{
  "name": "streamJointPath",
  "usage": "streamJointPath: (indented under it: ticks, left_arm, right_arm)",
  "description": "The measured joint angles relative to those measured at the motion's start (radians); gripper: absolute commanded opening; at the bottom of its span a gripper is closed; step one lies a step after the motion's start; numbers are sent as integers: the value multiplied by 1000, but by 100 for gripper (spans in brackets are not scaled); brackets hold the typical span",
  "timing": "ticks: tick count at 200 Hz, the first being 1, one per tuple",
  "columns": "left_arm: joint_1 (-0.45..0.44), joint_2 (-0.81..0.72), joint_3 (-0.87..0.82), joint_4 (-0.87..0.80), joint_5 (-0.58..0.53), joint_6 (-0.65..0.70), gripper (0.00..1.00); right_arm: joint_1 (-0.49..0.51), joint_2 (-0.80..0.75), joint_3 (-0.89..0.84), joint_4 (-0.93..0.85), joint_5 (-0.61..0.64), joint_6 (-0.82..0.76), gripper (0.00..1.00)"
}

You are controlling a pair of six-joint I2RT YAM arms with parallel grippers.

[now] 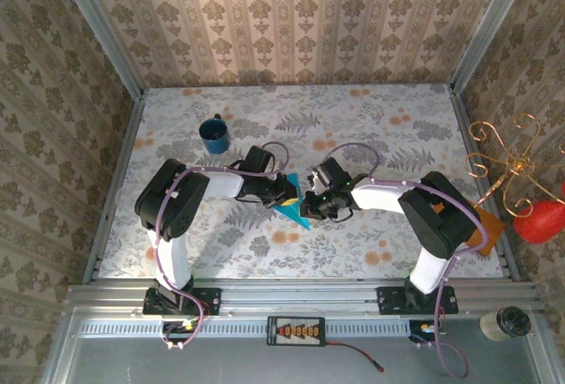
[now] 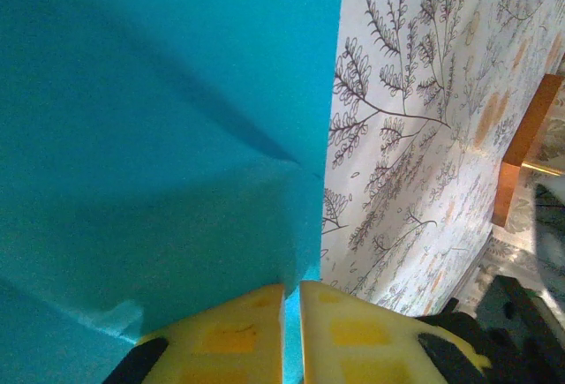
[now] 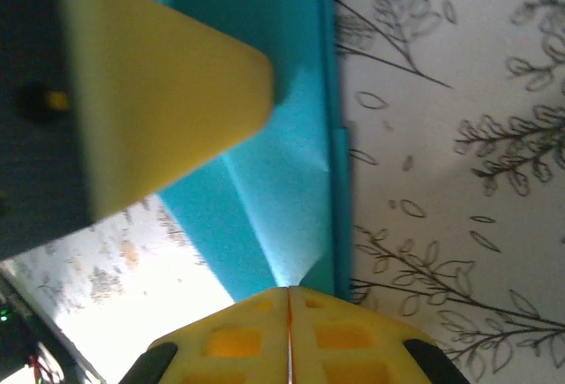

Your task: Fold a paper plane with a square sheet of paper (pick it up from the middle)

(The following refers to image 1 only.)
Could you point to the teal cloth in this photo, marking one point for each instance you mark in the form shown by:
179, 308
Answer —
296, 216

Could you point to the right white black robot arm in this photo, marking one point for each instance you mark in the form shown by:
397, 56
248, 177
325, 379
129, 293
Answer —
441, 220

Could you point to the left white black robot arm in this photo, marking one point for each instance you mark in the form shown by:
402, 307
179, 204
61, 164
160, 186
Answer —
170, 207

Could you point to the dark blue mug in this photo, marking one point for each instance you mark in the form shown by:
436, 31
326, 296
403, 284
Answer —
215, 141

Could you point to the black power distribution board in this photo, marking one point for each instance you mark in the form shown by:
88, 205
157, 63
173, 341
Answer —
296, 331

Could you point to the black controller board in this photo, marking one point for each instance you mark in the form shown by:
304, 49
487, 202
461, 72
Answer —
419, 329
176, 326

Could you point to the brown wooden board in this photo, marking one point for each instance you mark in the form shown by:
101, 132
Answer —
492, 227

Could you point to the red heart ornament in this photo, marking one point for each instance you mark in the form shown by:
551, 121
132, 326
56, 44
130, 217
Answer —
538, 220

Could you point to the aluminium cross rail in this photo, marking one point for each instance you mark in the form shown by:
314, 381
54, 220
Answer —
300, 295

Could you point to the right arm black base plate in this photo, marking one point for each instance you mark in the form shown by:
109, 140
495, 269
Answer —
388, 302

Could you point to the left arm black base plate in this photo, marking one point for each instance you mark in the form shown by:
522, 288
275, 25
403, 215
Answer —
207, 300

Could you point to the aluminium side rail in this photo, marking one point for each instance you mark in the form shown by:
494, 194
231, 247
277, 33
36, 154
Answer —
122, 159
461, 110

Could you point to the aluminium corner post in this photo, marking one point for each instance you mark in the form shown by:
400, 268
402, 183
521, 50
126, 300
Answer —
487, 26
102, 26

